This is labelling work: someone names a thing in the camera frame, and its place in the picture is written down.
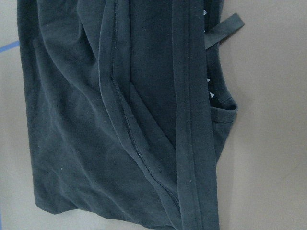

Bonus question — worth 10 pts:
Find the black graphic t-shirt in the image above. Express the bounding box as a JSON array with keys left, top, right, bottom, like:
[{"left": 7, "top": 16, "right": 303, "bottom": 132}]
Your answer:
[{"left": 17, "top": 0, "right": 244, "bottom": 230}]

